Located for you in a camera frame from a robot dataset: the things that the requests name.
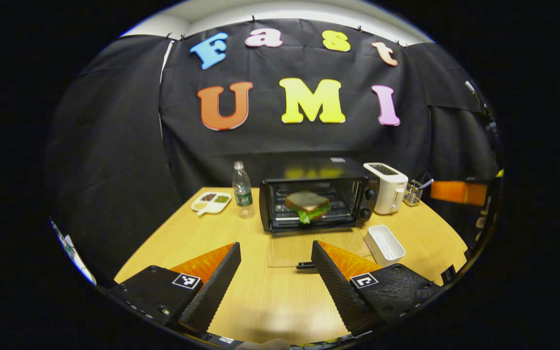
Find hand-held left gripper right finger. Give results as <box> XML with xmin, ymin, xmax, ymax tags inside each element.
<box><xmin>311</xmin><ymin>240</ymin><xmax>442</xmax><ymax>336</ymax></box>

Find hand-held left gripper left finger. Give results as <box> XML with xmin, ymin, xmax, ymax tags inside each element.
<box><xmin>109</xmin><ymin>242</ymin><xmax>242</xmax><ymax>335</ymax></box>

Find sandwich with lettuce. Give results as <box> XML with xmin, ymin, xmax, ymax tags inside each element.
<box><xmin>285</xmin><ymin>191</ymin><xmax>332</xmax><ymax>225</ymax></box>

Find black electric oven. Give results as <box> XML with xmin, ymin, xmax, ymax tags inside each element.
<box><xmin>259</xmin><ymin>157</ymin><xmax>381</xmax><ymax>270</ymax></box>

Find clear utensil holder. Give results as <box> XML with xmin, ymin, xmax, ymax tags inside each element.
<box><xmin>403</xmin><ymin>180</ymin><xmax>424</xmax><ymax>207</ymax></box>

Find white rectangular tray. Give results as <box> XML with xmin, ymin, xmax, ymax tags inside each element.
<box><xmin>364</xmin><ymin>225</ymin><xmax>406</xmax><ymax>267</ymax></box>

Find white toaster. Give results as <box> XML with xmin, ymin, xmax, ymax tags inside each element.
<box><xmin>363</xmin><ymin>162</ymin><xmax>409</xmax><ymax>215</ymax></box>

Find white sectioned plate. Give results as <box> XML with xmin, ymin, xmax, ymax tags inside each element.
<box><xmin>191</xmin><ymin>191</ymin><xmax>232</xmax><ymax>216</ymax></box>

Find clear water bottle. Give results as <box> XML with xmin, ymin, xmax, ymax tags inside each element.
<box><xmin>232</xmin><ymin>161</ymin><xmax>254</xmax><ymax>219</ymax></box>

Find black backdrop cloth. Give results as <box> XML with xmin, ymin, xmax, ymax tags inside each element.
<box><xmin>47</xmin><ymin>18</ymin><xmax>502</xmax><ymax>285</ymax></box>

